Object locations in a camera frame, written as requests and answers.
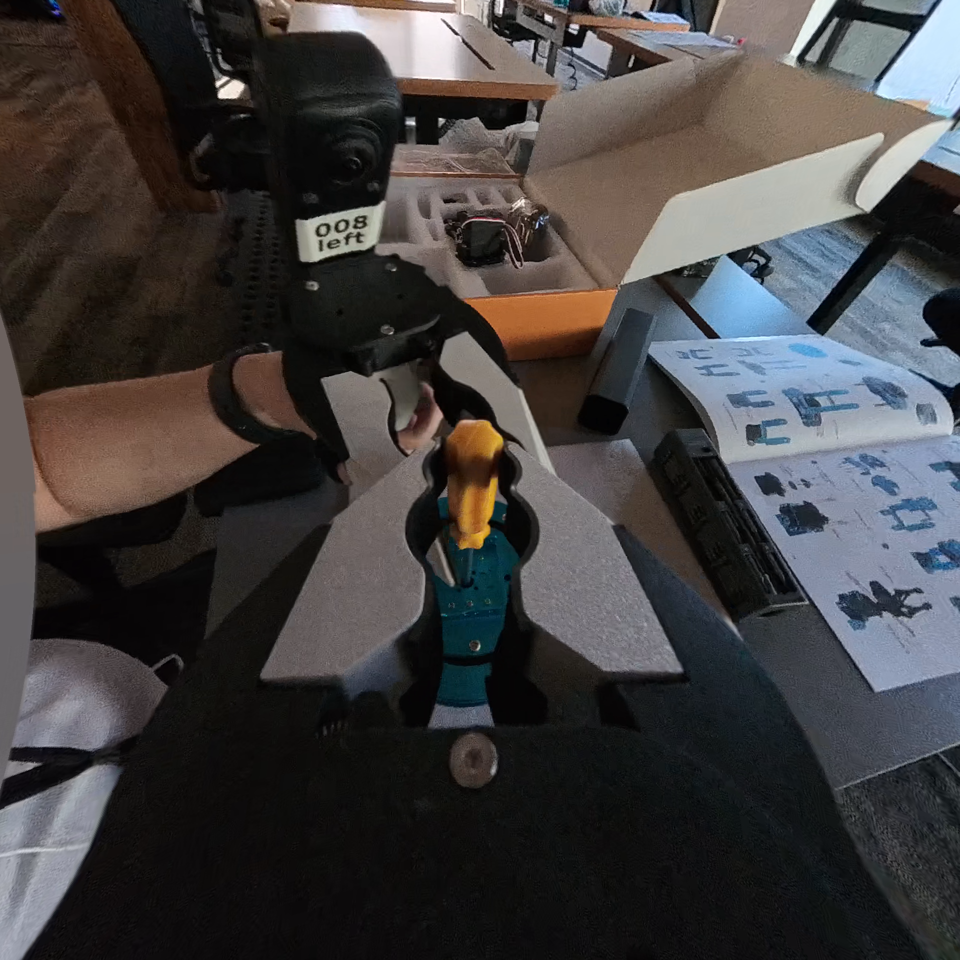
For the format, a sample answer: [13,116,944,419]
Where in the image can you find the orange cardboard box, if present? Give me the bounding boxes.
[375,48,960,363]

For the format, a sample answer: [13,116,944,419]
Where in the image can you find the clear plastic bags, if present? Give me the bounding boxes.
[393,120,541,177]

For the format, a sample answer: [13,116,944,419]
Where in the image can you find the grey foam box insert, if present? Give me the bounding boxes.
[378,176,601,297]

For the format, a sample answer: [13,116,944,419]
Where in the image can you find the white foam sheet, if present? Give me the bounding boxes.
[543,438,676,571]

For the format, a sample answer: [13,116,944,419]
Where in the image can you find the black drawstring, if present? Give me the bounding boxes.
[0,738,136,807]

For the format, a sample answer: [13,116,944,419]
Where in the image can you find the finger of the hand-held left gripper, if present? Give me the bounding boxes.
[431,330,558,475]
[321,371,426,513]

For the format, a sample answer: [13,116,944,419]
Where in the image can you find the black wristband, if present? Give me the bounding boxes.
[207,342,320,447]

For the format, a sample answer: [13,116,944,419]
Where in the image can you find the black servo motors with wires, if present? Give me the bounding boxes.
[446,196,552,271]

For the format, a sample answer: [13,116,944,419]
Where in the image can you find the open instruction manual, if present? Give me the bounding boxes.
[648,333,960,695]

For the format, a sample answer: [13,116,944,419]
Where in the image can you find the black screwdriver bit case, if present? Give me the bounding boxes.
[651,427,810,624]

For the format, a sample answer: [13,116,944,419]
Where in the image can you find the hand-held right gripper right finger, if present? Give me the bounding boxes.
[487,442,686,699]

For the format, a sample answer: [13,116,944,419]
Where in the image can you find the person's left hand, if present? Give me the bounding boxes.
[234,351,355,486]

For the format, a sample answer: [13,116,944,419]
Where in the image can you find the grey desk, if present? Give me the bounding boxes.
[206,255,960,789]

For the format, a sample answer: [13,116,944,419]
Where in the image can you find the brown wooden table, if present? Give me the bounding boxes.
[288,3,560,147]
[517,0,744,76]

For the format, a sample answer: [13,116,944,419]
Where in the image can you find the orange-handled screwdriver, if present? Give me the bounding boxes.
[438,420,504,586]

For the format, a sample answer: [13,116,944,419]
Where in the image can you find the person's left forearm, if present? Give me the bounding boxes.
[26,365,260,535]

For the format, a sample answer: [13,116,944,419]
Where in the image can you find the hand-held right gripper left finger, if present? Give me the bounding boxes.
[258,441,451,702]

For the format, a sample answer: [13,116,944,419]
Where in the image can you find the blue metal robot base part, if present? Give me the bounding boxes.
[427,495,522,710]

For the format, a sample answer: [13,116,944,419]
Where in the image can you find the black rectangular tube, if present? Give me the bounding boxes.
[577,307,657,436]

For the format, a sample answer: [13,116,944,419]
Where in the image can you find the person's white garment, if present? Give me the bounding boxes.
[0,637,185,960]

